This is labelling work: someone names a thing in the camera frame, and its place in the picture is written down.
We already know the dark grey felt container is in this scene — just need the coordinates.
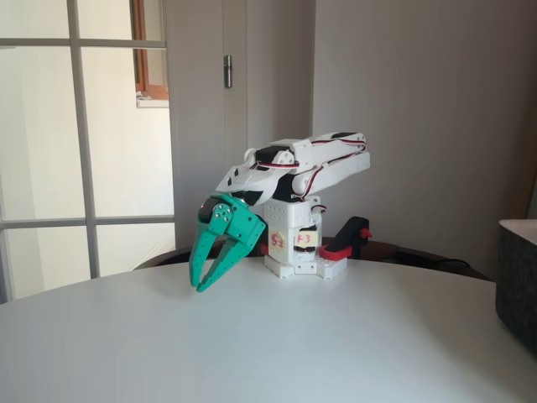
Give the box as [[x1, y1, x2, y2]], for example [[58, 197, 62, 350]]
[[494, 218, 537, 352]]

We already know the yellow label reading F5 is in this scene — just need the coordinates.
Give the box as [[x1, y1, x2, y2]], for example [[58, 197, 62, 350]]
[[268, 229, 289, 253]]

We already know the yellow label reading F3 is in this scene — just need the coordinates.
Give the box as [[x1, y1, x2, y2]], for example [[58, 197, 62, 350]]
[[295, 228, 319, 249]]

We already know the dark brown chair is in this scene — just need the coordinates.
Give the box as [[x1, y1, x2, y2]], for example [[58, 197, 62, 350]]
[[133, 237, 493, 281]]

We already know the white framed glass door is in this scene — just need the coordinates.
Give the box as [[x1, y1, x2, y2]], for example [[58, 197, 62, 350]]
[[0, 0, 176, 303]]

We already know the red white black servo cable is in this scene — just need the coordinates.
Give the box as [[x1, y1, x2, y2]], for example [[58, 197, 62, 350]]
[[291, 161, 330, 215], [247, 137, 370, 173]]

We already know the brown wooden window frame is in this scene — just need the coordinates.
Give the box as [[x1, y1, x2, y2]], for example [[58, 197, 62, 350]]
[[131, 0, 169, 109]]

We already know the thin black cable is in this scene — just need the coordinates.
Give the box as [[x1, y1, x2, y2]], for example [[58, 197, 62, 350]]
[[392, 249, 473, 270]]

